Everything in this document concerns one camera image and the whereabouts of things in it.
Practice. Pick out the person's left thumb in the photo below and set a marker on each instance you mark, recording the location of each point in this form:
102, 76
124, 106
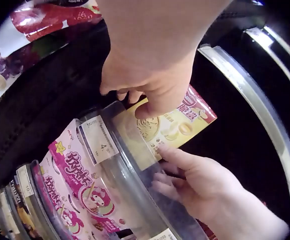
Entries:
151, 110

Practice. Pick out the person's right fingers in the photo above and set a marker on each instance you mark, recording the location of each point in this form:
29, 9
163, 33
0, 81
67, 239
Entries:
168, 183

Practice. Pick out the person's right index finger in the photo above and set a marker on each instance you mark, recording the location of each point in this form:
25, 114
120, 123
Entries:
177, 156

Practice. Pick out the silver edged dark shelf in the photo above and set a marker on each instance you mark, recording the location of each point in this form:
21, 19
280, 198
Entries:
267, 105

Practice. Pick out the person's left fingers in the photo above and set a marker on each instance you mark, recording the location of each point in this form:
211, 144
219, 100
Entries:
125, 95

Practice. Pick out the full shop shelf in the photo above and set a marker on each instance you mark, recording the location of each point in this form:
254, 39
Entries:
60, 155

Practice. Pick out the yellow and red snack box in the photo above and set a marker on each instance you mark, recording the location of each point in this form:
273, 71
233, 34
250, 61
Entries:
175, 130

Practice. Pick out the person's right hand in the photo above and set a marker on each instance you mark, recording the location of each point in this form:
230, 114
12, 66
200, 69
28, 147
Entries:
205, 182

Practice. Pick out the person's left hand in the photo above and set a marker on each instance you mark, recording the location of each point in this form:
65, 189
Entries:
150, 50

